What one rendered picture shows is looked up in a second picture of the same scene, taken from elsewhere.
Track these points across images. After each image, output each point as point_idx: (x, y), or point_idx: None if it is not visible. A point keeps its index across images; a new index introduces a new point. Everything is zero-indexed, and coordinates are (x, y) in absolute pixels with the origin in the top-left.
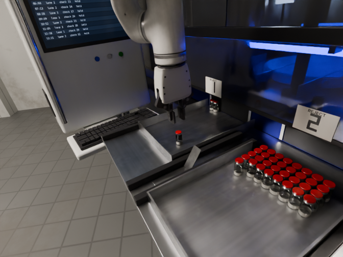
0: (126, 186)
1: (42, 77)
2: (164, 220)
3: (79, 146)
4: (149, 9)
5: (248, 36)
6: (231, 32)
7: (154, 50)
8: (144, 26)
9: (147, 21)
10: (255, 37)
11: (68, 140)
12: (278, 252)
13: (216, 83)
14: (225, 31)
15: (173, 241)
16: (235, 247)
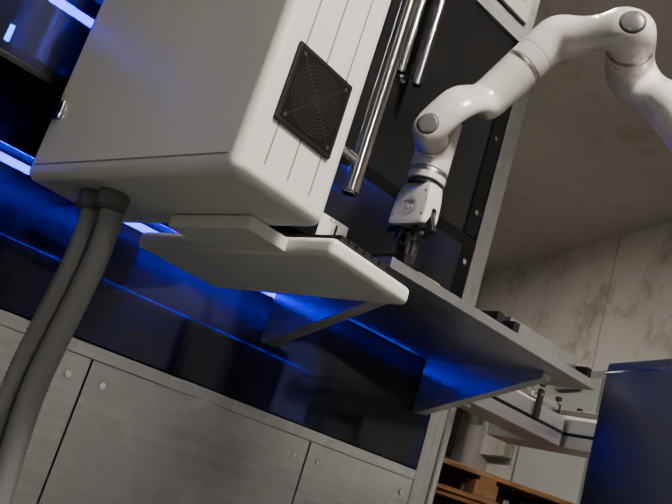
0: (491, 323)
1: (396, 69)
2: (534, 331)
3: (384, 269)
4: (455, 131)
5: (391, 191)
6: (374, 176)
7: (444, 167)
8: (450, 141)
9: (452, 139)
10: (397, 195)
11: (349, 250)
12: None
13: (338, 229)
14: (368, 170)
15: (541, 346)
16: None
